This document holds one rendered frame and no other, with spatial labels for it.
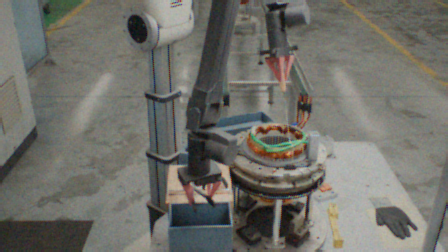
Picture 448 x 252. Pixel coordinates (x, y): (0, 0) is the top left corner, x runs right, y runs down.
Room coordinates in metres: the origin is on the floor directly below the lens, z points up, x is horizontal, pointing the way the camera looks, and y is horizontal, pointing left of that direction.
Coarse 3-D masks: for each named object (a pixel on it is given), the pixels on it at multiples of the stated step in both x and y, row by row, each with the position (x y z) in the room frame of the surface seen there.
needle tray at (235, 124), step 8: (256, 112) 1.62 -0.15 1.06; (224, 120) 1.56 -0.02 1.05; (232, 120) 1.58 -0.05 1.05; (240, 120) 1.59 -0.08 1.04; (248, 120) 1.60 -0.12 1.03; (256, 120) 1.62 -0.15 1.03; (264, 120) 1.60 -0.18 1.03; (272, 120) 1.54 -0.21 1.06; (224, 128) 1.55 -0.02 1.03; (232, 128) 1.55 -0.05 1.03; (240, 128) 1.48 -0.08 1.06; (248, 128) 1.49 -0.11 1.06; (232, 184) 1.48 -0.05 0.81
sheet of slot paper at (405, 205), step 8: (392, 200) 1.42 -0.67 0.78; (408, 200) 1.42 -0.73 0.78; (400, 208) 1.37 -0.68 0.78; (408, 208) 1.37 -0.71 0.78; (416, 216) 1.32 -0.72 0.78; (376, 224) 1.28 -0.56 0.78; (384, 224) 1.28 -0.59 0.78; (416, 224) 1.28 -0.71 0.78; (384, 232) 1.23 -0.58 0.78; (392, 232) 1.23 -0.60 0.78; (416, 232) 1.23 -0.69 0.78; (424, 232) 1.24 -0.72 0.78; (384, 240) 1.19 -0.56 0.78; (392, 240) 1.19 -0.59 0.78; (400, 240) 1.19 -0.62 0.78; (408, 240) 1.19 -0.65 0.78; (416, 240) 1.19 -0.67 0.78; (392, 248) 1.15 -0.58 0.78; (400, 248) 1.15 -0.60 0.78; (408, 248) 1.15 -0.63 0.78
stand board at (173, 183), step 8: (176, 168) 1.19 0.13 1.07; (224, 168) 1.19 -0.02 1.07; (168, 176) 1.15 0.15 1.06; (176, 176) 1.15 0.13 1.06; (224, 176) 1.15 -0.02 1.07; (168, 184) 1.11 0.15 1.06; (176, 184) 1.11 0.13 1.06; (168, 200) 1.03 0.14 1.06; (176, 200) 1.03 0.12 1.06; (184, 200) 1.03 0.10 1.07; (200, 200) 1.03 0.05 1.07; (216, 200) 1.03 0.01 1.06; (224, 200) 1.03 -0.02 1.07; (232, 200) 1.03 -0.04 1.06; (168, 208) 1.01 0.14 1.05
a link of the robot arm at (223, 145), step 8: (192, 112) 0.95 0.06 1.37; (192, 120) 0.95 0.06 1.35; (192, 128) 0.94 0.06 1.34; (200, 128) 0.95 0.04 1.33; (208, 128) 0.96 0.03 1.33; (216, 128) 0.97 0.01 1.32; (216, 136) 0.92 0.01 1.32; (224, 136) 0.92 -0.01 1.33; (232, 136) 0.93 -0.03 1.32; (208, 144) 0.92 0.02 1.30; (216, 144) 0.91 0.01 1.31; (224, 144) 0.90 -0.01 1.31; (232, 144) 0.91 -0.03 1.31; (208, 152) 0.91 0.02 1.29; (216, 152) 0.90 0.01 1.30; (224, 152) 0.89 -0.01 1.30; (232, 152) 0.91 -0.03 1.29; (216, 160) 0.90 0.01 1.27; (224, 160) 0.89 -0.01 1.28; (232, 160) 0.91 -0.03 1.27
